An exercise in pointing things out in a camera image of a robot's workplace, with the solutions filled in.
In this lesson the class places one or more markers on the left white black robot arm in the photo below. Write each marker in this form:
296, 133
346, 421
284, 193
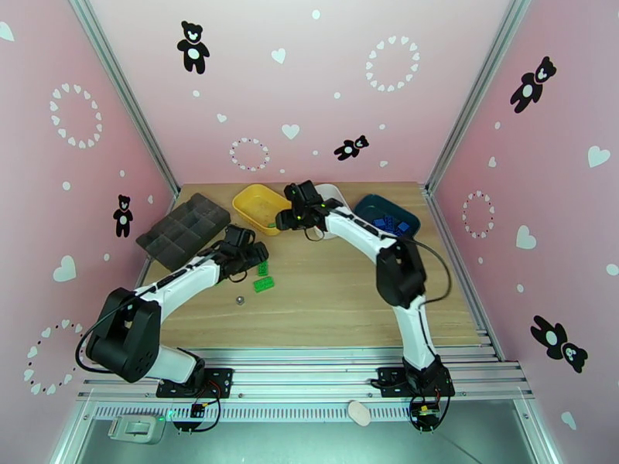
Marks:
183, 279

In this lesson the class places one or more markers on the black compartment organizer tray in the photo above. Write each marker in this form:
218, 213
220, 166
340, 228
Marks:
183, 226

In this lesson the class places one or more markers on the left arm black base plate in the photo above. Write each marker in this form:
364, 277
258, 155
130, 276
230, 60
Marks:
217, 378

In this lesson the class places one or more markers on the right aluminium frame post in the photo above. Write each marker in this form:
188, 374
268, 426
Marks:
476, 90

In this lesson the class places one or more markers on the large green lego brick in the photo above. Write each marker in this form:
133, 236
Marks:
264, 284

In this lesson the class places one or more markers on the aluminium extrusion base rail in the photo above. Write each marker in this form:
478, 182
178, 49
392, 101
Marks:
300, 375

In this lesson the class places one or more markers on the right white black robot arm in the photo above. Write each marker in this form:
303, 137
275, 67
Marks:
358, 230

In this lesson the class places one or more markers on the dark teal plastic container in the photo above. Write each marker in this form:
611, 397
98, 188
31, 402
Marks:
382, 204

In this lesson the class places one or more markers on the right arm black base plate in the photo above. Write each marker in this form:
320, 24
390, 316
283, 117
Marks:
389, 380

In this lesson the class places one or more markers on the white plastic container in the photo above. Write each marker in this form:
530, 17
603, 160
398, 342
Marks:
333, 194

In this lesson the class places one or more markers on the aluminium frame post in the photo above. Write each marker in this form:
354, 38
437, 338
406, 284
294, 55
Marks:
476, 90
123, 90

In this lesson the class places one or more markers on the grey device with green light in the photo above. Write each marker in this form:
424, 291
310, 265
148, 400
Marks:
135, 429

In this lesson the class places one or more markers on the yellow plastic container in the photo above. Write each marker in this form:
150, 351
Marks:
258, 206

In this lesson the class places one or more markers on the beige oval tag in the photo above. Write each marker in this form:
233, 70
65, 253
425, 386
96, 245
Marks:
359, 413

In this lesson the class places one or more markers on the left aluminium frame post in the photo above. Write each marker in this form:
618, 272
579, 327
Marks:
123, 90

